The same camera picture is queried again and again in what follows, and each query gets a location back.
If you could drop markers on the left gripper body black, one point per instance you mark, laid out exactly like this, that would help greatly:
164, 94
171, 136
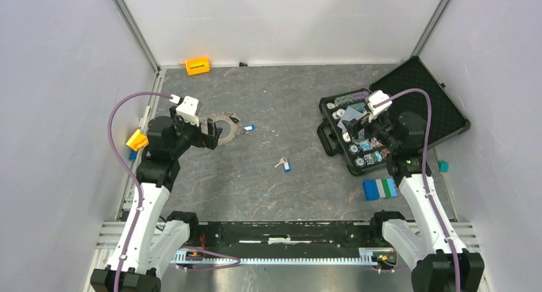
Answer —
187, 134

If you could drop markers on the yellow orange block at left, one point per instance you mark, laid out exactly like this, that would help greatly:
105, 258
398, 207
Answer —
137, 140

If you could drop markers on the small teal cube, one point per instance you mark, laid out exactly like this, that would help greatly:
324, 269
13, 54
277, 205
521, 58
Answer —
443, 166

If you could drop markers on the small blue block at left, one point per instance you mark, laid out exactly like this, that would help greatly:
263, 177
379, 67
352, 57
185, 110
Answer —
132, 156

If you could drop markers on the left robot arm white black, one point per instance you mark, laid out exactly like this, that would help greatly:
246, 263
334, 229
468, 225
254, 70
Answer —
139, 261

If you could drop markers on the blue green white block stack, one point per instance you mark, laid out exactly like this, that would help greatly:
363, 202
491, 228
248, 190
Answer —
379, 189

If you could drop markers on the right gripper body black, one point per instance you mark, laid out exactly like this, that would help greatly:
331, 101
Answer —
381, 129

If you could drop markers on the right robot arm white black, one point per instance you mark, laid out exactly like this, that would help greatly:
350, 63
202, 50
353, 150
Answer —
437, 257

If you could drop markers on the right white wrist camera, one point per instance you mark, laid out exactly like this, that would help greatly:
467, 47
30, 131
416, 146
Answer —
377, 103

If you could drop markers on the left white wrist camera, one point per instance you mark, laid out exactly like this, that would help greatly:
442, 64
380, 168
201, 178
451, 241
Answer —
188, 110

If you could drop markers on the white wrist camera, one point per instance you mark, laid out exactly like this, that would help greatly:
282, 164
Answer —
188, 110
377, 103

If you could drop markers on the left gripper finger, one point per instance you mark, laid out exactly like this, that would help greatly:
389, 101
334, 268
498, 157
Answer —
213, 139
211, 125

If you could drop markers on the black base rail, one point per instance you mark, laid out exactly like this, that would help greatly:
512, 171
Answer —
287, 239

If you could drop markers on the orange box at back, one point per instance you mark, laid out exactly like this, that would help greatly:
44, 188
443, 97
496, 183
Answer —
197, 66

